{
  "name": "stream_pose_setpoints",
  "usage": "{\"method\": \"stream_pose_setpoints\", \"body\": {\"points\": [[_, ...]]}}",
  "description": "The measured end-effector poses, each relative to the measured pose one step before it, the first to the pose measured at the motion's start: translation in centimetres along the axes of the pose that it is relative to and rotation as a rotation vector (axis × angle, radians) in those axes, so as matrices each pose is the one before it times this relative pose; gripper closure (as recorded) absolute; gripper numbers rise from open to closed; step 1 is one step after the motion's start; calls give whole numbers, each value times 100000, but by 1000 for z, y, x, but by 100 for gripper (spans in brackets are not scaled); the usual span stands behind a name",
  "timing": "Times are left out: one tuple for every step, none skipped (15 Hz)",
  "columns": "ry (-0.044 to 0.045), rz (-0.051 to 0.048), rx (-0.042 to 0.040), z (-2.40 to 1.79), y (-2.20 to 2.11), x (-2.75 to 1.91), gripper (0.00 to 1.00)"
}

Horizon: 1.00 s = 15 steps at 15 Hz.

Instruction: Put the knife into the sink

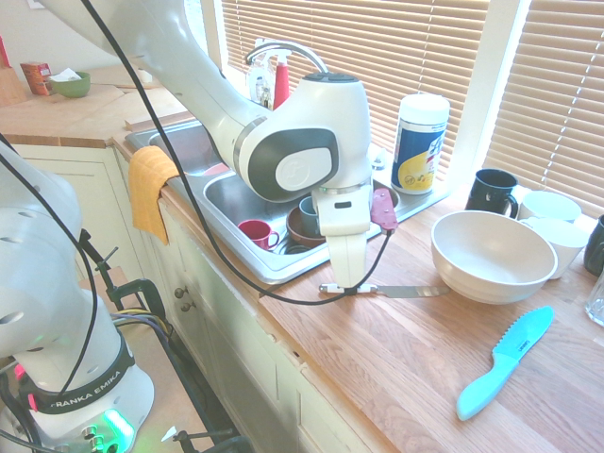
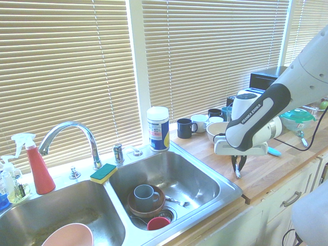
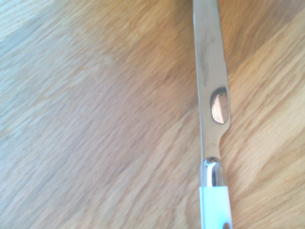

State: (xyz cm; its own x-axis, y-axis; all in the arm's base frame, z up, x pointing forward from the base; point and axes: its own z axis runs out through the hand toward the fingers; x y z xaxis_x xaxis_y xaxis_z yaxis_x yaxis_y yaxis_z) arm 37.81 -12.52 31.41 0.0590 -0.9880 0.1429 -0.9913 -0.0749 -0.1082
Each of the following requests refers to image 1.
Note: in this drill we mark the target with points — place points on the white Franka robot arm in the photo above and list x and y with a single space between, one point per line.
189 71

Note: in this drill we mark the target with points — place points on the white sink hole cap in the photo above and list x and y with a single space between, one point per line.
380 162

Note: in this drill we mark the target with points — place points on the cream kitchen cabinet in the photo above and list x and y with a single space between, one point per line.
226 321

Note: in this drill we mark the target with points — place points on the clear soap bottle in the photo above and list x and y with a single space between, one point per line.
264 89

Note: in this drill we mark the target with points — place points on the white ceramic bowl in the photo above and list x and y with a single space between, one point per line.
568 245
549 205

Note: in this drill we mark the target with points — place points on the black base clamp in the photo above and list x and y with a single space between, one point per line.
226 444

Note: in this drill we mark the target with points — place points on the dark glazed mug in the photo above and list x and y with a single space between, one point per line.
595 245

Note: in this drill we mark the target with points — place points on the brown wooden bowl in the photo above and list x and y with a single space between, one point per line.
294 227

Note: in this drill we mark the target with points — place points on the metal sink drain strainer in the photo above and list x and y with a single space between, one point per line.
295 248

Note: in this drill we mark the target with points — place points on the chrome gooseneck faucet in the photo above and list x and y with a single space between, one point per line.
283 46

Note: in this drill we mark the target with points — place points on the large cream bowl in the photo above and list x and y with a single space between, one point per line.
491 255

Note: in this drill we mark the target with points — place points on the grey-blue ceramic mug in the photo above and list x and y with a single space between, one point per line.
307 212

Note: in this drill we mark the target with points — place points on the cleaning wipes canister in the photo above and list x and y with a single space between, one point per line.
417 151

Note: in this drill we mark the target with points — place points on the orange cardboard box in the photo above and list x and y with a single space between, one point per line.
35 78

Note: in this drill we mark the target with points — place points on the clear drinking glass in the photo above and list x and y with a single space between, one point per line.
597 302

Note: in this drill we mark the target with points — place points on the pink plastic clip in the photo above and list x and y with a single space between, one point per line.
19 371
32 401

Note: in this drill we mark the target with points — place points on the red ceramic mug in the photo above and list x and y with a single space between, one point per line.
255 231

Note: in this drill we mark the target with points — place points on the wide wooden window blind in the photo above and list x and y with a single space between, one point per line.
377 47

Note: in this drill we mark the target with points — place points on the black metal clamp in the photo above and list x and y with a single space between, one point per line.
141 285

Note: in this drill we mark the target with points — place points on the black ceramic mug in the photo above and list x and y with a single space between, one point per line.
491 193

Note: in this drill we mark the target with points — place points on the maroon wrist camera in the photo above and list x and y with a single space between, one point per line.
382 210

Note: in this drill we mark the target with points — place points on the narrow wooden window blind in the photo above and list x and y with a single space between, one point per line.
557 94

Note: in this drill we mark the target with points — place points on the orange dish cloth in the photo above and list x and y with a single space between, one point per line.
146 198

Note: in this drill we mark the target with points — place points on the green bowl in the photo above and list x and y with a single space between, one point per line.
71 88

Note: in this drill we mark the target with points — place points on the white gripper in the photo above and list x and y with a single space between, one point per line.
344 212

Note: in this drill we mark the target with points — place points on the white paper napkin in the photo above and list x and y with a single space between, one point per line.
63 74

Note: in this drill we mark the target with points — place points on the round brass cabinet knob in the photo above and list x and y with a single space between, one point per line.
180 292
188 307

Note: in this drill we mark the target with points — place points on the wooden knife block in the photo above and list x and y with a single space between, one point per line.
9 87

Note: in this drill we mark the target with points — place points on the teal plastic serrated knife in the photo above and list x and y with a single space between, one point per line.
509 358

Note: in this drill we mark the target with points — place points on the stainless steel kitchen sink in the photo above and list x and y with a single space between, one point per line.
226 203

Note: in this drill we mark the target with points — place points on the red spray bottle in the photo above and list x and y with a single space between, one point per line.
281 87

